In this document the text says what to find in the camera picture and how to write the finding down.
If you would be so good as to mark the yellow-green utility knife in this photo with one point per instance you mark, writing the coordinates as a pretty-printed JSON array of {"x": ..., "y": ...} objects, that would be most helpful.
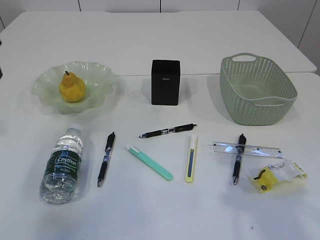
[{"x": 191, "y": 158}]

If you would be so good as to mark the yellow pear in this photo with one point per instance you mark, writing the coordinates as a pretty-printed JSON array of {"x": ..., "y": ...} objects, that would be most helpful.
[{"x": 72, "y": 88}]

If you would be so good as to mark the clear water bottle green label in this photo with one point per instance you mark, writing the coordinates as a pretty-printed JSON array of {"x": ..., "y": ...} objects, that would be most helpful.
[{"x": 59, "y": 181}]

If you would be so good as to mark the yellow packaging waste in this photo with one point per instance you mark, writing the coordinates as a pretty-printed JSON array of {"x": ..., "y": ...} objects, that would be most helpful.
[{"x": 273, "y": 175}]

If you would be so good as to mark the black gel pen middle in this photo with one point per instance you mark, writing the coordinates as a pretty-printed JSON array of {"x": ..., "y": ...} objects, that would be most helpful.
[{"x": 165, "y": 131}]

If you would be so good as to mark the mint green utility knife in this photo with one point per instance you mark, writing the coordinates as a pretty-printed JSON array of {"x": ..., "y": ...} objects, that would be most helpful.
[{"x": 148, "y": 161}]

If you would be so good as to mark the black square pen holder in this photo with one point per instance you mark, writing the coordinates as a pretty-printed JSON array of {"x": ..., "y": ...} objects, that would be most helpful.
[{"x": 165, "y": 82}]

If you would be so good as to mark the black pen left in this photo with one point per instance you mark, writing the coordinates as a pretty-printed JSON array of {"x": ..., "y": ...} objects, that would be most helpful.
[{"x": 106, "y": 158}]

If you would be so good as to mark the translucent green ruffled plate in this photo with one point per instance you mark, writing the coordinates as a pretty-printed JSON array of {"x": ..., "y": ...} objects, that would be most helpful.
[{"x": 99, "y": 81}]

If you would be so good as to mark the black pen under ruler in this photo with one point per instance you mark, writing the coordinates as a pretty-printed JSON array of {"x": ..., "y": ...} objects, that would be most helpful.
[{"x": 238, "y": 160}]

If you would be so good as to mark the green woven plastic basket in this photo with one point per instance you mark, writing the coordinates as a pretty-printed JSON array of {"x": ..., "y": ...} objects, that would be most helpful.
[{"x": 255, "y": 92}]

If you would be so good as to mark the clear plastic ruler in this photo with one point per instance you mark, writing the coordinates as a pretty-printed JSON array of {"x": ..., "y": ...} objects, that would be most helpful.
[{"x": 248, "y": 150}]

